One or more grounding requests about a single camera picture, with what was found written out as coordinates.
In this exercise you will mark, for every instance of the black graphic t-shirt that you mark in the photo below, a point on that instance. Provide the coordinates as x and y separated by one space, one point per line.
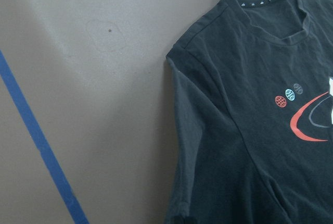
253 113

